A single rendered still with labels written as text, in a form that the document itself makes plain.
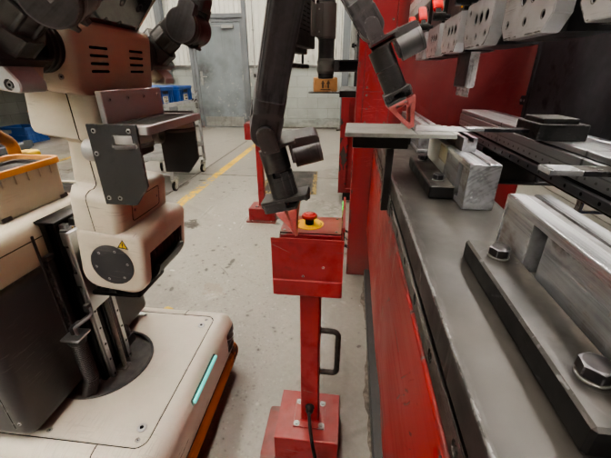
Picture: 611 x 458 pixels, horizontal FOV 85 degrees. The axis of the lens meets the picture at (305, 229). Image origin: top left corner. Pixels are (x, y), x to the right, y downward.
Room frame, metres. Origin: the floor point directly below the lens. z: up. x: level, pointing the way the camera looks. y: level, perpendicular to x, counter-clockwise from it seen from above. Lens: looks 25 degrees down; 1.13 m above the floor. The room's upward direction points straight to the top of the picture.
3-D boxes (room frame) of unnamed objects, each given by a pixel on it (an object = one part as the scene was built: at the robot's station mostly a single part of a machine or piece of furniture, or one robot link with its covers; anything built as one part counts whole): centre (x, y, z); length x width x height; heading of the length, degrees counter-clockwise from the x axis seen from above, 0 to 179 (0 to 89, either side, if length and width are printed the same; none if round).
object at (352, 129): (0.91, -0.24, 1.00); 0.26 x 0.18 x 0.01; 82
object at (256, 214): (2.65, 0.36, 0.41); 0.25 x 0.20 x 0.83; 82
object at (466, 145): (0.86, -0.38, 0.99); 0.20 x 0.03 x 0.03; 172
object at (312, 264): (0.74, -0.01, 0.75); 0.20 x 0.16 x 0.18; 173
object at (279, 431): (0.74, 0.02, 0.06); 0.25 x 0.20 x 0.12; 83
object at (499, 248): (0.40, -0.26, 0.91); 0.03 x 0.03 x 0.02
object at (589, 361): (0.20, -0.24, 0.91); 0.03 x 0.03 x 0.02
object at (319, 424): (0.74, -0.01, 0.13); 0.10 x 0.10 x 0.01; 83
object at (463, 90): (0.89, -0.39, 1.13); 0.10 x 0.02 x 0.10; 172
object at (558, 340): (0.30, -0.25, 0.89); 0.30 x 0.05 x 0.03; 172
